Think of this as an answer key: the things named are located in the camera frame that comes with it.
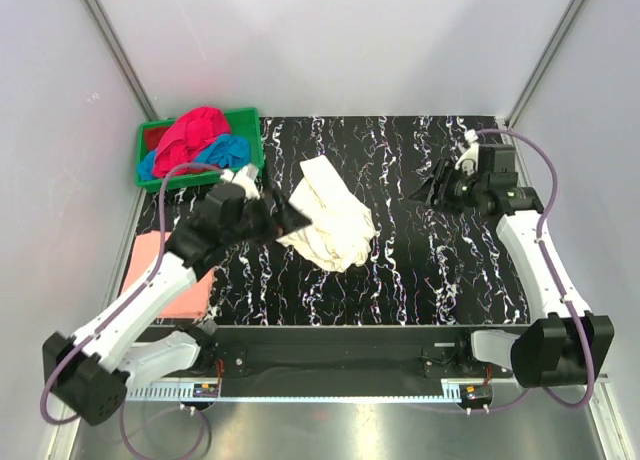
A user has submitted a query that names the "right aluminium frame post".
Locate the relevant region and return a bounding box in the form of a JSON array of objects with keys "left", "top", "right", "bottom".
[{"left": 505, "top": 0, "right": 589, "bottom": 127}]

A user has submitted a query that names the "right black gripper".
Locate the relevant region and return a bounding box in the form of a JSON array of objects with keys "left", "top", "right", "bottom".
[{"left": 406, "top": 159, "right": 486, "bottom": 218}]

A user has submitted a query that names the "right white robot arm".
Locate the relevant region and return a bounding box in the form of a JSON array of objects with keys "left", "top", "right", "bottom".
[{"left": 410, "top": 160, "right": 614, "bottom": 391}]

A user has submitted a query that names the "aluminium frame post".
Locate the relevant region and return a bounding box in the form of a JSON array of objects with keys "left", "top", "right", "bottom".
[
  {"left": 505, "top": 0, "right": 589, "bottom": 127},
  {"left": 81, "top": 0, "right": 160, "bottom": 121}
]

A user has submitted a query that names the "cream white t shirt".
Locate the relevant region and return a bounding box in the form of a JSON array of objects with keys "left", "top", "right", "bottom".
[{"left": 278, "top": 155, "right": 377, "bottom": 273}]

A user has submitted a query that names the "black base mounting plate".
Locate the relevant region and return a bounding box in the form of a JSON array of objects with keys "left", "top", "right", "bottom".
[{"left": 171, "top": 326, "right": 511, "bottom": 401}]

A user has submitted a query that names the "left aluminium frame post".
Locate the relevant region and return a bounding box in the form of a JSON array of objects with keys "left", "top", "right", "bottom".
[{"left": 81, "top": 0, "right": 160, "bottom": 121}]

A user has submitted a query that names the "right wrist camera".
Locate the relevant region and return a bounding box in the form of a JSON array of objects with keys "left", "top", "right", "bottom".
[{"left": 457, "top": 128, "right": 519, "bottom": 179}]

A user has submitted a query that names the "blue t shirt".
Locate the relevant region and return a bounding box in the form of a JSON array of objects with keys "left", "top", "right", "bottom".
[{"left": 136, "top": 134, "right": 251, "bottom": 181}]

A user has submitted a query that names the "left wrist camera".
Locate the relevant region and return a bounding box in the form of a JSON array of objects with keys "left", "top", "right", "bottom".
[{"left": 220, "top": 164, "right": 260, "bottom": 200}]

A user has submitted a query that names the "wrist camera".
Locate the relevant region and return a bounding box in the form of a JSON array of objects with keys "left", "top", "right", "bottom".
[
  {"left": 457, "top": 128, "right": 519, "bottom": 179},
  {"left": 220, "top": 164, "right": 260, "bottom": 200}
]

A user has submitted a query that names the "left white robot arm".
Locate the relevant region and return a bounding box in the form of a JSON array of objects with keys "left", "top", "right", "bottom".
[{"left": 40, "top": 183, "right": 312, "bottom": 426}]

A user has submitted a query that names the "green plastic bin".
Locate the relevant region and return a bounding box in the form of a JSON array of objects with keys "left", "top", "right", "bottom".
[{"left": 135, "top": 107, "right": 266, "bottom": 195}]

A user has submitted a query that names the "dark red t shirt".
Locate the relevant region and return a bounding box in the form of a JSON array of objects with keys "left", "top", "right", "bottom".
[{"left": 142, "top": 125, "right": 171, "bottom": 152}]

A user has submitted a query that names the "grey slotted cable duct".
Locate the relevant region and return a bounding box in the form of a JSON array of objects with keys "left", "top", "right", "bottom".
[{"left": 126, "top": 379, "right": 462, "bottom": 404}]

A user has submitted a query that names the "magenta pink t shirt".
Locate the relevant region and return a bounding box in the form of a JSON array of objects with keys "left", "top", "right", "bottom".
[{"left": 152, "top": 106, "right": 231, "bottom": 178}]

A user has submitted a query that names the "folded pink t shirt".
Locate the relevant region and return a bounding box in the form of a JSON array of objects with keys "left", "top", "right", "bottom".
[{"left": 121, "top": 231, "right": 214, "bottom": 320}]

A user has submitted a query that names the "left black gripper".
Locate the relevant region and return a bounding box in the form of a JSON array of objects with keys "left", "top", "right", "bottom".
[{"left": 224, "top": 185, "right": 312, "bottom": 248}]

